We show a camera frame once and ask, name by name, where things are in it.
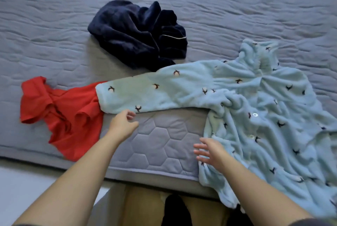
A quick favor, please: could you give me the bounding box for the light blue patterned fleece top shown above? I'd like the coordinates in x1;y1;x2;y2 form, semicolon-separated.
95;39;337;220

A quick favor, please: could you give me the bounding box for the tan wooden bed base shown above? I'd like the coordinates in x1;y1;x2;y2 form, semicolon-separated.
88;182;232;226

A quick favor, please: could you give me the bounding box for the person's black-clad leg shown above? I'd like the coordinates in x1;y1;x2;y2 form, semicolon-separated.
226;204;254;226
161;194;193;226

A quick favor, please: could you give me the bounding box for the navy blue fleece garment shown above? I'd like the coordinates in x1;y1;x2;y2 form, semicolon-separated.
87;0;188;72

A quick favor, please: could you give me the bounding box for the person's right forearm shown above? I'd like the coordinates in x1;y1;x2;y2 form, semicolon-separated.
220;160;314;226

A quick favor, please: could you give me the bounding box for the person's right hand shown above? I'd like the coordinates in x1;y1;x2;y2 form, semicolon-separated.
193;138;234;172

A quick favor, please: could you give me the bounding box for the grey quilted bed cover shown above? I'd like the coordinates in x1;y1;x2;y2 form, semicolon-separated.
0;0;337;200

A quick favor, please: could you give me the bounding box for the person's left hand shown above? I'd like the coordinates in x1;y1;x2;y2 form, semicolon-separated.
107;109;139;143

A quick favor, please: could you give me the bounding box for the red cloth garment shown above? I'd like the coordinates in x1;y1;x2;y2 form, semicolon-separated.
20;76;107;162

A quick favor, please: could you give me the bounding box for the person's left forearm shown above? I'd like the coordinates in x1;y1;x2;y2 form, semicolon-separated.
12;131;124;226

